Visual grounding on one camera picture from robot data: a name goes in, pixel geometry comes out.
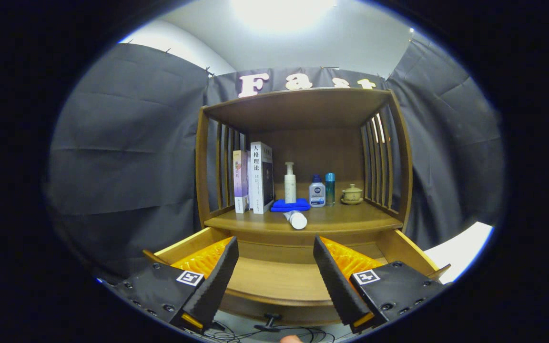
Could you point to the white flat surface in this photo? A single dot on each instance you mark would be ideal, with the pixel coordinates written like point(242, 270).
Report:
point(460, 250)

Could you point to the white pump bottle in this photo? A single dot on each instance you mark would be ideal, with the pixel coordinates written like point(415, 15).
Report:
point(290, 186)

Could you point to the brown wooden drawer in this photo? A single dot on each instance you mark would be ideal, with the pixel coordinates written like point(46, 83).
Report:
point(274, 281)

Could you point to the white and green cream tube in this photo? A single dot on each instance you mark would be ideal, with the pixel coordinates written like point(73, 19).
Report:
point(296, 219)

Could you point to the brown wooden countertop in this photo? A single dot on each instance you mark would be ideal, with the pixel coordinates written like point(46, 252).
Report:
point(341, 219)

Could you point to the thick white book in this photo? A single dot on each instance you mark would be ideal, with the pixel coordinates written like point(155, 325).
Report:
point(260, 176)

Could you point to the white bottle with blue cap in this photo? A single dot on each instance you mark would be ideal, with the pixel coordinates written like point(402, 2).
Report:
point(317, 194)

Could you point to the blue folded cloth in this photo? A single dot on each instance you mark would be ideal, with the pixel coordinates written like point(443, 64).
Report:
point(289, 205)

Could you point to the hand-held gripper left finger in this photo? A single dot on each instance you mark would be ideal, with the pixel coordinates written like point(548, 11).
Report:
point(217, 281)

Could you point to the purple and white book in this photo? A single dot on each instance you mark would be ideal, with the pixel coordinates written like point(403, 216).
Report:
point(240, 183)

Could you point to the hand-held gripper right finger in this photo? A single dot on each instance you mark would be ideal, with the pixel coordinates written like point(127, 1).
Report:
point(337, 286)

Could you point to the brown wooden cabinet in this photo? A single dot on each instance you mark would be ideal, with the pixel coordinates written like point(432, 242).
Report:
point(322, 152)

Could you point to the beige lidded ceramic teacup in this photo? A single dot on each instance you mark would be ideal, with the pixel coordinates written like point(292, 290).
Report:
point(352, 194)

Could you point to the black round drawer knob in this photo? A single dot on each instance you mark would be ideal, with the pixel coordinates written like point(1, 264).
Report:
point(269, 321)

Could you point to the black backdrop cloth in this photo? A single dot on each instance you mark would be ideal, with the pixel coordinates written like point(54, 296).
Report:
point(122, 157)

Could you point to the slim teal bottle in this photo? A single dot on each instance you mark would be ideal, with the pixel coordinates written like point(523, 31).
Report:
point(330, 189)

